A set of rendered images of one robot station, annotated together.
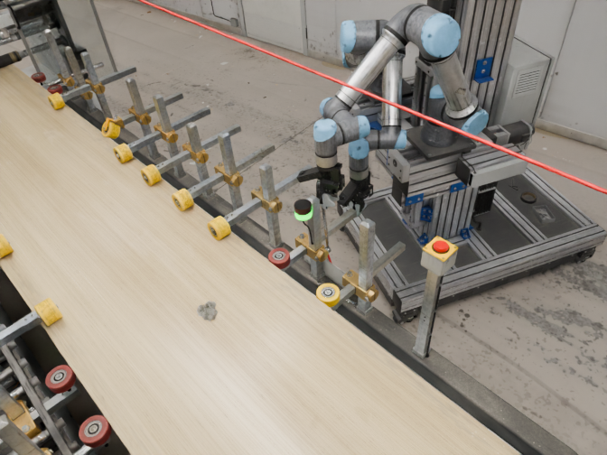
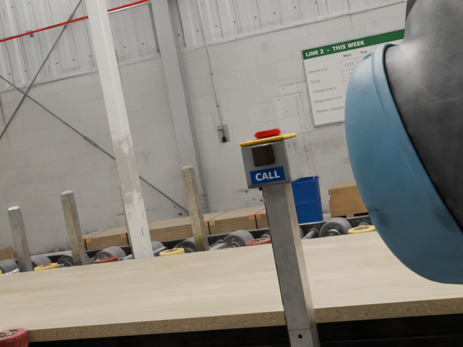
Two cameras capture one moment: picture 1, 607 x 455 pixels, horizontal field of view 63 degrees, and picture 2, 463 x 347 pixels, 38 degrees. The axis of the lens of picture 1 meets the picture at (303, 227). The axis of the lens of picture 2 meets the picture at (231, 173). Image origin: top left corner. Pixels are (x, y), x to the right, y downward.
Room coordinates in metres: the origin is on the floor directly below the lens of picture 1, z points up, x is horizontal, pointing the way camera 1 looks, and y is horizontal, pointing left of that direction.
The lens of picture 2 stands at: (1.78, -0.89, 1.23)
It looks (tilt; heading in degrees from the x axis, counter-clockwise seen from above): 3 degrees down; 152
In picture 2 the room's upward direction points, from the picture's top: 10 degrees counter-clockwise
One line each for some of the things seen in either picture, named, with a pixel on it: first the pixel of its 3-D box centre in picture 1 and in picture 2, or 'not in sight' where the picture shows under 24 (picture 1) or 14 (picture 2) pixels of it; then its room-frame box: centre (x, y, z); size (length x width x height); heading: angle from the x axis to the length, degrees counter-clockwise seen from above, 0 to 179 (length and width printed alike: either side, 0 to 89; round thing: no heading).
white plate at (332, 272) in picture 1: (326, 267); not in sight; (1.30, -0.08, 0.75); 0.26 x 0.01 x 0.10; 41
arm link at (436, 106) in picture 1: (444, 102); not in sight; (1.71, -0.60, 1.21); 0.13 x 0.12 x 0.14; 22
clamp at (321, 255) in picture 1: (311, 248); not in sight; (1.32, -0.02, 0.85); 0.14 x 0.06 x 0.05; 41
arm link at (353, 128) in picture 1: (350, 127); not in sight; (1.43, -0.18, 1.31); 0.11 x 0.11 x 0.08; 22
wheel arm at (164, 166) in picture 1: (196, 149); not in sight; (1.92, 0.46, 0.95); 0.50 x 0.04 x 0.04; 131
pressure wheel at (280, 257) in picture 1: (280, 264); not in sight; (1.24, 0.10, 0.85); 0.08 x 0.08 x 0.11
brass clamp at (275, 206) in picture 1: (266, 199); not in sight; (1.51, 0.14, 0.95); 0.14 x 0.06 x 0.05; 41
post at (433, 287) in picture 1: (428, 312); (301, 328); (0.92, -0.37, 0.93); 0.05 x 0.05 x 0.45; 41
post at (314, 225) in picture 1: (315, 246); not in sight; (1.31, -0.04, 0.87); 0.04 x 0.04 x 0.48; 41
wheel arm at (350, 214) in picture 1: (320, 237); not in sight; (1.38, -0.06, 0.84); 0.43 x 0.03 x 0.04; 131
